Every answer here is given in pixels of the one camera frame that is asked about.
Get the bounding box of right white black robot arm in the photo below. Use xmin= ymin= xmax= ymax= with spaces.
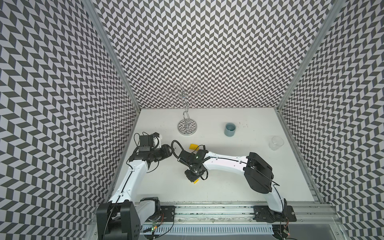
xmin=176 ymin=150 xmax=287 ymax=215

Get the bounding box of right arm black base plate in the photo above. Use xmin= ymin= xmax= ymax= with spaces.
xmin=253 ymin=206 xmax=297 ymax=224

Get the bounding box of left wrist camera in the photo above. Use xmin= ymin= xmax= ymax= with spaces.
xmin=138 ymin=133 xmax=162 ymax=152

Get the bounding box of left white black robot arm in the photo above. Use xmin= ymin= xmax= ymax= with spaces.
xmin=96 ymin=144 xmax=172 ymax=240

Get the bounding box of aluminium front rail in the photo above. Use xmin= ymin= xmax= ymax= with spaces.
xmin=89 ymin=202 xmax=343 ymax=226

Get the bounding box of white ribbed cable duct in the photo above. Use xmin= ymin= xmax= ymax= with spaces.
xmin=142 ymin=224 xmax=274 ymax=236

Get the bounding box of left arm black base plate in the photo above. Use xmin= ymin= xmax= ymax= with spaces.
xmin=157 ymin=205 xmax=176 ymax=223

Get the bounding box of yellow curved lego brick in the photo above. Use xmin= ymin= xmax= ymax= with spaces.
xmin=189 ymin=144 xmax=199 ymax=150

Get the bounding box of clear glass cup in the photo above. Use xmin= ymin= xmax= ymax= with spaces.
xmin=269 ymin=136 xmax=285 ymax=151

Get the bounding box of grey-blue ceramic cup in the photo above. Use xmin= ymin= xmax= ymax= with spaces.
xmin=224 ymin=123 xmax=237 ymax=137

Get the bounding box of chrome mug tree stand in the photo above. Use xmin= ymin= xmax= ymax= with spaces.
xmin=162 ymin=81 xmax=204 ymax=136

